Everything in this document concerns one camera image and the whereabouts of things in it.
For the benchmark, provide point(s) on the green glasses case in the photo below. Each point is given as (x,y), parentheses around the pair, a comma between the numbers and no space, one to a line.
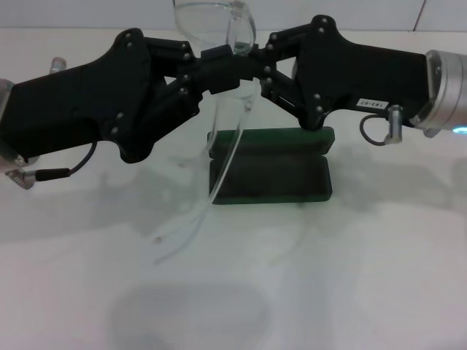
(270,182)

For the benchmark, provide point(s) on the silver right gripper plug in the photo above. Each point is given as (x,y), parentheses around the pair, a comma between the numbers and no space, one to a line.
(394,124)

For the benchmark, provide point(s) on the clear white glasses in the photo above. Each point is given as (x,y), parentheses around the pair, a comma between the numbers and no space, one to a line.
(239,22)

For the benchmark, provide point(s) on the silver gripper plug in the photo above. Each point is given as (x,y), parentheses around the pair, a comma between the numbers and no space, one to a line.
(58,65)
(394,124)

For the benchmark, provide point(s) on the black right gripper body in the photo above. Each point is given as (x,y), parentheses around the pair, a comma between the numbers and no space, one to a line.
(365,73)

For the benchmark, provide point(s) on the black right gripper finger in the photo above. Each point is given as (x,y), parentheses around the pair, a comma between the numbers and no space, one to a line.
(284,43)
(281,87)

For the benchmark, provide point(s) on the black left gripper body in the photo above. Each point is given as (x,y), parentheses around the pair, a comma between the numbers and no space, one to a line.
(65,105)

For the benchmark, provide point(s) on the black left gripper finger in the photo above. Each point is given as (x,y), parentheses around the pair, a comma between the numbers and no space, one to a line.
(219,78)
(168,53)

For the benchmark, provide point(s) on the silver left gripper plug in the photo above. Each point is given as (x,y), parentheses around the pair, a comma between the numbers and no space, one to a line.
(58,65)

